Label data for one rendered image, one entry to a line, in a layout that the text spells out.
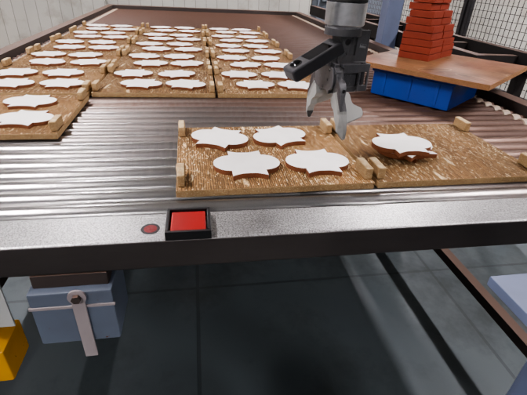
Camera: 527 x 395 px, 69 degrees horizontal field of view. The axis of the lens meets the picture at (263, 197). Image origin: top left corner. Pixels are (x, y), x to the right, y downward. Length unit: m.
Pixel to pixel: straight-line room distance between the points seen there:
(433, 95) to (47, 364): 1.72
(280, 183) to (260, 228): 0.14
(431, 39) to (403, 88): 0.24
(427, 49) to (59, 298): 1.47
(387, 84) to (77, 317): 1.28
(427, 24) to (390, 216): 1.06
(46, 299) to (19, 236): 0.11
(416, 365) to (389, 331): 0.18
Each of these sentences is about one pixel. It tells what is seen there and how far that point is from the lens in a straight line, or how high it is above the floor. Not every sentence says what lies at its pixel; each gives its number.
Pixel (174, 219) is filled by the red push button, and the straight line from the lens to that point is 0.69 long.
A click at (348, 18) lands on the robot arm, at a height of 1.24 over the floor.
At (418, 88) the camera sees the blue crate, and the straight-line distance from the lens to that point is 1.53.
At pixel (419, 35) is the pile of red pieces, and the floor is 1.13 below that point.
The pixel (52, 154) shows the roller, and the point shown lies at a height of 0.92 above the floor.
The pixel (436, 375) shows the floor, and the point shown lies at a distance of 1.76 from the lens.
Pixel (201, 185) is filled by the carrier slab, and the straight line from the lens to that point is 0.77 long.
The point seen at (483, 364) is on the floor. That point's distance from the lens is 1.89.
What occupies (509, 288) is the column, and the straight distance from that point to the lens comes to 0.78.
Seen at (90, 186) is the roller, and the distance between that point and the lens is 0.86.
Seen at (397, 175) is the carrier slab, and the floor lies 0.94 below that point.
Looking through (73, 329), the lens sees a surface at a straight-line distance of 0.80.
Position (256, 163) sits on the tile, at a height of 0.95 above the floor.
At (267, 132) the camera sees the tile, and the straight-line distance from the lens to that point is 1.01.
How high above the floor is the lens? 1.30
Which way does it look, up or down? 30 degrees down
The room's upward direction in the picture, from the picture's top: 3 degrees clockwise
